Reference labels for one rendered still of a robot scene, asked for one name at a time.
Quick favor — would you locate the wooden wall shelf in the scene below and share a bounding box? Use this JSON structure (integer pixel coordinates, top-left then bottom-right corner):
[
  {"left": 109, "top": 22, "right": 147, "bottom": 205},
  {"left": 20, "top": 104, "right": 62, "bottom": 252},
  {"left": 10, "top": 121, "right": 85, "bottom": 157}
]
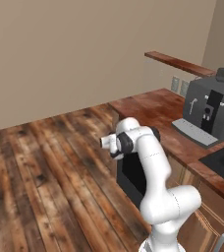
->
[{"left": 143, "top": 50, "right": 217, "bottom": 79}]

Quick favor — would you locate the grey coffee machine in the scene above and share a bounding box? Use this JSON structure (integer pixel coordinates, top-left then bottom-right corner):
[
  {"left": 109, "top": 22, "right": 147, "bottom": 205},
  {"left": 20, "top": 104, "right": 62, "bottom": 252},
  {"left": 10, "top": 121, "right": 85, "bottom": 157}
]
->
[{"left": 171, "top": 67, "right": 224, "bottom": 151}]

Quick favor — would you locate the grey cupboard handle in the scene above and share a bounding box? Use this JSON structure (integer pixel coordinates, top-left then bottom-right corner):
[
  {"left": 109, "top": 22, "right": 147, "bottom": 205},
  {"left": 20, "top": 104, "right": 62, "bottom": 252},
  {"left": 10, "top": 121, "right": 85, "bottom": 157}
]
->
[{"left": 213, "top": 232, "right": 224, "bottom": 252}]

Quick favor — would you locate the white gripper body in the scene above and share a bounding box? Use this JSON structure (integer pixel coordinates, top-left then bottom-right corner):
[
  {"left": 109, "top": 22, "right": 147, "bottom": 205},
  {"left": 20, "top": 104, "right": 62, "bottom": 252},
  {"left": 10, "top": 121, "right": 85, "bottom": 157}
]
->
[{"left": 109, "top": 148, "right": 126, "bottom": 161}]

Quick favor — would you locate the wooden cupboard door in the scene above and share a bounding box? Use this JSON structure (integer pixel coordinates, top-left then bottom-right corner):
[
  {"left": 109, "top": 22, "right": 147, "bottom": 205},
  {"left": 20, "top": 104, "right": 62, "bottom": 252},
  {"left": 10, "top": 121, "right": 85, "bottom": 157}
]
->
[{"left": 177, "top": 193, "right": 224, "bottom": 252}]

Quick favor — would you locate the wooden drawer front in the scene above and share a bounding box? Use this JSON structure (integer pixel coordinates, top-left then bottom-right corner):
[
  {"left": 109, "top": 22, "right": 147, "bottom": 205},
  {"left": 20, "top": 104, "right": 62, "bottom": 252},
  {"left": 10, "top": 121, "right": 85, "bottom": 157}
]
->
[{"left": 166, "top": 154, "right": 191, "bottom": 191}]

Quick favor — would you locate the dark grey dishwasher door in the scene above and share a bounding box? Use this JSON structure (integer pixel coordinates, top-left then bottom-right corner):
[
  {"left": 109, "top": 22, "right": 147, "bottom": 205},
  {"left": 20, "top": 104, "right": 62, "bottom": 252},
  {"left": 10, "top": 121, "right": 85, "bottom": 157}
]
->
[{"left": 116, "top": 151, "right": 150, "bottom": 210}]

